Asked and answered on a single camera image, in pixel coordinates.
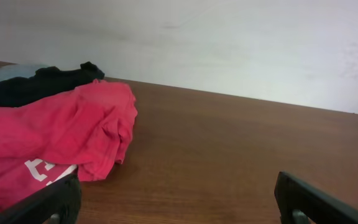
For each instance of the red t-shirt with white print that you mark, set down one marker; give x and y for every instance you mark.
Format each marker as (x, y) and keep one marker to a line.
(86, 130)

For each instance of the grey garment in pile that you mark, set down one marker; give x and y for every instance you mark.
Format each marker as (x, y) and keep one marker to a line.
(12, 71)

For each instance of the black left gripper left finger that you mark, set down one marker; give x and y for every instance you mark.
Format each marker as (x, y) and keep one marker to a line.
(59, 202)

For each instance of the black garment in pile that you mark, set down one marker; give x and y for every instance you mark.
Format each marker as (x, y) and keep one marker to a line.
(20, 91)

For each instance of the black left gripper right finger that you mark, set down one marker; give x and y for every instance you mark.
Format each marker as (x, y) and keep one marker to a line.
(300, 202)

